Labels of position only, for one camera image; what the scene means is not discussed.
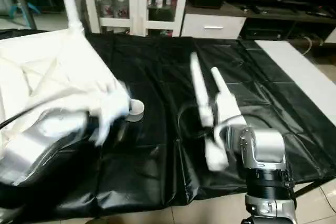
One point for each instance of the white plastic table top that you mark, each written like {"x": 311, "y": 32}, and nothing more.
{"x": 47, "y": 72}

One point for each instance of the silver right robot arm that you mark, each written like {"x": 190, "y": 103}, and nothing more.
{"x": 262, "y": 156}

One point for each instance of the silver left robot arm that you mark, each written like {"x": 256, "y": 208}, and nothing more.
{"x": 42, "y": 140}

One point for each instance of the black work mat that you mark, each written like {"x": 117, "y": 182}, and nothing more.
{"x": 157, "y": 77}

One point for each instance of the white drawer unit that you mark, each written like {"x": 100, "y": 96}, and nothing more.
{"x": 212, "y": 26}

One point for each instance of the white glass-door cabinet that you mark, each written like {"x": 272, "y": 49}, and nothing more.
{"x": 136, "y": 1}

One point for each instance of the white flat board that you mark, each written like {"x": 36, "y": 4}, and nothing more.
{"x": 304, "y": 74}

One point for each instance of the dark low sideboard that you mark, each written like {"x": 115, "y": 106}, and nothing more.
{"x": 283, "y": 17}

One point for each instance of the blue floor stand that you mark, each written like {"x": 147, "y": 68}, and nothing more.
{"x": 25, "y": 9}

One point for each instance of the black metal stand leg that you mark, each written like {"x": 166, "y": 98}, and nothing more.
{"x": 315, "y": 188}

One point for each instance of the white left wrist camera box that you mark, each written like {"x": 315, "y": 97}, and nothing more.
{"x": 113, "y": 108}

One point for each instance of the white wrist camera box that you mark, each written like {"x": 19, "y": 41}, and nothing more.
{"x": 113, "y": 108}
{"x": 228, "y": 109}

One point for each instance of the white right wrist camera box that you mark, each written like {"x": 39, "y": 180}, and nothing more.
{"x": 228, "y": 109}

